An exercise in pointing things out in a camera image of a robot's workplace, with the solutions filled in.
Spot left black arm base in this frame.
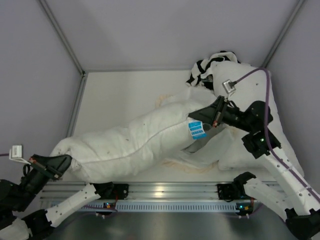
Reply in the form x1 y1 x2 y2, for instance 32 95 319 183
101 182 130 200

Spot grey cream ruffled pillowcase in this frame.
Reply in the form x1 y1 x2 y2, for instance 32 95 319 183
155 87 235 174

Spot black white striped cloth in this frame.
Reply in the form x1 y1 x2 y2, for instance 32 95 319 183
185 50 242 91

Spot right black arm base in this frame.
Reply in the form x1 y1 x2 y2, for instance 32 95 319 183
216 171 256 203

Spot aluminium frame post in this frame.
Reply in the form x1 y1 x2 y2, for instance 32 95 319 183
37 0 86 76
261 0 308 68

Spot bare white pillow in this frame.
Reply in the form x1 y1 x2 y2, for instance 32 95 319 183
211 61 304 175

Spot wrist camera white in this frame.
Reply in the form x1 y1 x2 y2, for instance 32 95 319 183
9 144 26 163
222 79 237 99

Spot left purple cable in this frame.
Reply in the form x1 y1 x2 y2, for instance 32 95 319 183
0 152 118 226

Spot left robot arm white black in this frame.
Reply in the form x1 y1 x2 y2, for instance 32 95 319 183
0 154 114 240

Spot right aluminium frame post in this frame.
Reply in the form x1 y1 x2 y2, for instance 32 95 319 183
261 0 308 68

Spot slotted grey cable duct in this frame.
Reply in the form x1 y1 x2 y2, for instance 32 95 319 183
79 201 254 213

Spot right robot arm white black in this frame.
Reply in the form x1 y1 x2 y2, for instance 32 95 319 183
188 96 320 240

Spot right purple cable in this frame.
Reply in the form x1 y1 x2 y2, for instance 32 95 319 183
233 67 320 226

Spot aluminium mounting rail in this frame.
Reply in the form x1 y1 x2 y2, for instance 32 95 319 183
40 182 219 201

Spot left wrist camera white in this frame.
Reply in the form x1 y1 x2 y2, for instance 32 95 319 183
9 144 26 163

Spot purple cable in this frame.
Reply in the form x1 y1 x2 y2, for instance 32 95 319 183
0 152 118 226
233 67 320 226

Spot left aluminium frame post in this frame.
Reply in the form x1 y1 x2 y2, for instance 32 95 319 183
37 0 86 76

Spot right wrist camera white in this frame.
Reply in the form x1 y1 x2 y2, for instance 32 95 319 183
222 79 237 99

